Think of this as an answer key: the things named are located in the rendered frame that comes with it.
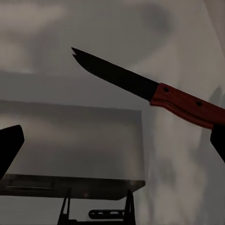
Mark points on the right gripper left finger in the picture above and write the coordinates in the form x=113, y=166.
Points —
x=11, y=140

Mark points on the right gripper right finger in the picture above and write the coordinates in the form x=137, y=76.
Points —
x=217, y=138

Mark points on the parer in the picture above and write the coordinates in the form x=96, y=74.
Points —
x=191, y=105

